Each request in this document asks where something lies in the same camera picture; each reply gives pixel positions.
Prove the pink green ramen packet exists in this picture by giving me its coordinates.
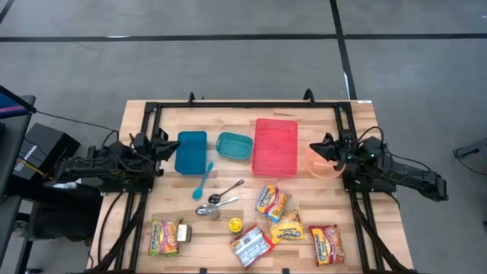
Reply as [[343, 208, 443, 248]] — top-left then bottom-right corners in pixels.
[[148, 218, 183, 257]]

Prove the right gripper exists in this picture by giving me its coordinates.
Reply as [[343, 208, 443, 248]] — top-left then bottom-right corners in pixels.
[[309, 129, 359, 172]]

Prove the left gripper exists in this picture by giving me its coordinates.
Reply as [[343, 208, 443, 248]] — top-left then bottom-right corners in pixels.
[[150, 127, 182, 163]]

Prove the blue rectangular plastic bin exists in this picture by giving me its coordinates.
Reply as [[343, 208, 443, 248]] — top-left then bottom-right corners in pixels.
[[174, 131, 208, 176]]

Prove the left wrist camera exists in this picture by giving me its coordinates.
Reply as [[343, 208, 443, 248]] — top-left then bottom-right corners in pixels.
[[131, 132, 151, 154]]

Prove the red rectangular plastic tray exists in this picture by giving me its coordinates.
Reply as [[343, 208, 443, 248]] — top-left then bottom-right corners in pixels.
[[251, 117, 299, 179]]

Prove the black box white print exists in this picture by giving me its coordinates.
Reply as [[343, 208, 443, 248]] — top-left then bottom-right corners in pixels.
[[13, 122, 81, 180]]

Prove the translucent orange plastic bowl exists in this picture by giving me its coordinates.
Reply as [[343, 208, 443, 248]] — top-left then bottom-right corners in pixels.
[[304, 142, 347, 180]]

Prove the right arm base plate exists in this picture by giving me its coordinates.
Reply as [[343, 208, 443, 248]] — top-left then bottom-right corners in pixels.
[[342, 167, 396, 194]]

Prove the red orange ramen packet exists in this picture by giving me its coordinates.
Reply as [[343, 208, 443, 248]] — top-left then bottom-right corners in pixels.
[[308, 224, 345, 266]]

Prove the black metal table frame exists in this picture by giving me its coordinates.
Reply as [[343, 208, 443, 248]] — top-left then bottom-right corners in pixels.
[[87, 88, 415, 274]]

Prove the teal plastic spoon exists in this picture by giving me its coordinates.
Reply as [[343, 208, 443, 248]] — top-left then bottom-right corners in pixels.
[[192, 161, 215, 201]]

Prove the yellow blue ramen packet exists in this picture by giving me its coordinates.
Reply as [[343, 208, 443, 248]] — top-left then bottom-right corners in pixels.
[[254, 184, 292, 223]]

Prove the thin black cable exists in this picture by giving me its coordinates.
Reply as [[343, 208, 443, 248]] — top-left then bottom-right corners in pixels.
[[35, 110, 119, 145]]

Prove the small pale tin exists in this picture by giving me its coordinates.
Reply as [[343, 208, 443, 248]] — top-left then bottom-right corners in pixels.
[[177, 223, 193, 244]]

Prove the red ramen packet silver back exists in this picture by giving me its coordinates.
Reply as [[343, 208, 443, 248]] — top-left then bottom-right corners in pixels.
[[229, 225, 276, 269]]

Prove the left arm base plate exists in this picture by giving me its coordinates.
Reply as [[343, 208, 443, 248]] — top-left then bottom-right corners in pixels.
[[100, 177, 155, 194]]

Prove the black desk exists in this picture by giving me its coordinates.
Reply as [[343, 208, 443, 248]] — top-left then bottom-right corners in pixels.
[[0, 94, 37, 267]]

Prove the small teal plastic basket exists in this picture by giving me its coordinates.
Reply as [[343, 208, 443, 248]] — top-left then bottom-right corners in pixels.
[[215, 132, 254, 161]]

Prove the black bag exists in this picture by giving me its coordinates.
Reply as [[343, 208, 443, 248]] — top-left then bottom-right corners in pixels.
[[7, 184, 103, 243]]

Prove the silver metal spoon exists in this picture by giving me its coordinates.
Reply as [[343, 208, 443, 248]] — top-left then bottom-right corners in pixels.
[[195, 196, 240, 217]]

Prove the black monitor blue screen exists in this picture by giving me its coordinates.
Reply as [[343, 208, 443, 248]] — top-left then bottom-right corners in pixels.
[[0, 85, 37, 119]]

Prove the dark metal spoon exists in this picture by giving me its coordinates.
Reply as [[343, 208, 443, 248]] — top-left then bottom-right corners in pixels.
[[208, 179, 245, 205]]

